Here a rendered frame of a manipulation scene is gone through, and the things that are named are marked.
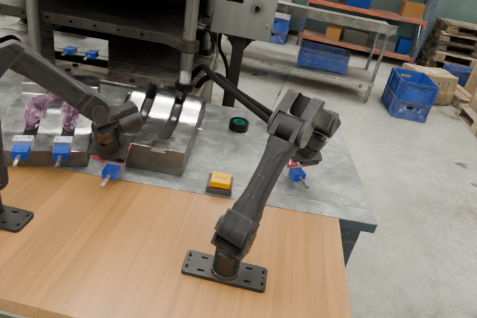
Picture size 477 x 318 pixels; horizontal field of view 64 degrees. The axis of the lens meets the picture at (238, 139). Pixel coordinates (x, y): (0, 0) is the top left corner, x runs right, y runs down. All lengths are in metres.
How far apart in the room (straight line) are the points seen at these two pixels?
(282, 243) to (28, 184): 0.73
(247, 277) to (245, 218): 0.16
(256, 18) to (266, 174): 1.17
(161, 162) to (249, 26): 0.94
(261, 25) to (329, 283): 1.28
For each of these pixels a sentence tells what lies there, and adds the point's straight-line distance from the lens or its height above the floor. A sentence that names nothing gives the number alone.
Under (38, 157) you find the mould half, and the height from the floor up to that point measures 0.83.
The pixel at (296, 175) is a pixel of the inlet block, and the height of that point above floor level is 0.84.
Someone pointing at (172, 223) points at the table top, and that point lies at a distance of 1.06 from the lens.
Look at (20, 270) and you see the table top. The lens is 0.98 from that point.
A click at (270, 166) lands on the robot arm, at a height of 1.06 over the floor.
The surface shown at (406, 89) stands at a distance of 4.58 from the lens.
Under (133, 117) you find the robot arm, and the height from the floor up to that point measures 1.04.
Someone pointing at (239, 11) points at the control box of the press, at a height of 1.19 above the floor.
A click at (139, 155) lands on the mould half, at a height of 0.85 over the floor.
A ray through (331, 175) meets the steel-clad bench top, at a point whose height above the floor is 0.80.
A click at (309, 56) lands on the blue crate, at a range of 4.78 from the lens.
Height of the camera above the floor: 1.50
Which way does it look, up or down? 28 degrees down
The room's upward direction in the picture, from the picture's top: 11 degrees clockwise
